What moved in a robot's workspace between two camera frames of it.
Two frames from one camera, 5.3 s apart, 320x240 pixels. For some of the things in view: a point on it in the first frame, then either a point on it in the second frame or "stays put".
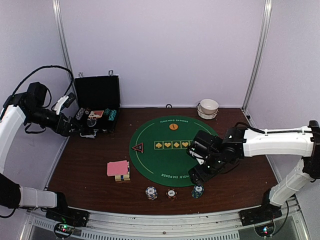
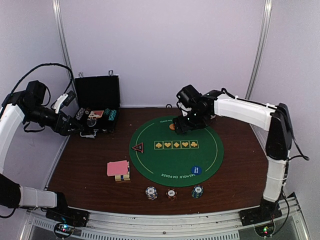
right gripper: (196, 173) → (180, 126)
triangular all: (139, 147) stays put
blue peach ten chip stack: (151, 193) stays put
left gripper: (63, 129) stays put
